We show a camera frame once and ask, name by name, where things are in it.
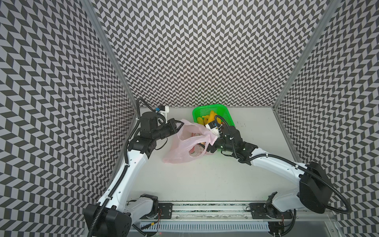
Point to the green plastic basket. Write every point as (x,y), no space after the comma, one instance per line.
(219,109)

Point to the aluminium corner post left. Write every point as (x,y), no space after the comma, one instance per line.
(93,18)

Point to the pink plastic bag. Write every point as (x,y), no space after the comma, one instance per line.
(189,135)

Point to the yellow fake starfruit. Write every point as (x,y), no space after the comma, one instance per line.
(200,120)

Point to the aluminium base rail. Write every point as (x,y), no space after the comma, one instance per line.
(217,211)

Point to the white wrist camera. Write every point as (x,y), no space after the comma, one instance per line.
(214,128)
(163,110)

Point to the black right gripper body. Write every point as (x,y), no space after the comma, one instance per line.
(222,133)

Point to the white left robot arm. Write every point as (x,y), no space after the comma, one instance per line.
(113,215)

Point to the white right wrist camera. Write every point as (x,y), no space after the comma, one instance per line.
(214,128)

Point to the aluminium corner post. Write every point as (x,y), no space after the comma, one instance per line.
(316,35)
(93,18)

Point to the white vented cable tray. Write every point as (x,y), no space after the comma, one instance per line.
(211,227)

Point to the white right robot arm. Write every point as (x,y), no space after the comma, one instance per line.
(312,189)

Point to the yellow fake banana bunch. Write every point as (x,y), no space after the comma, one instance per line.
(209,118)

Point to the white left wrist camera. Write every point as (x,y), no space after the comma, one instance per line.
(163,110)

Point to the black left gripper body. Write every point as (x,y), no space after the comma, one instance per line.
(166,130)

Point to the aluminium corner post right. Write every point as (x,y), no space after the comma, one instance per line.
(316,35)

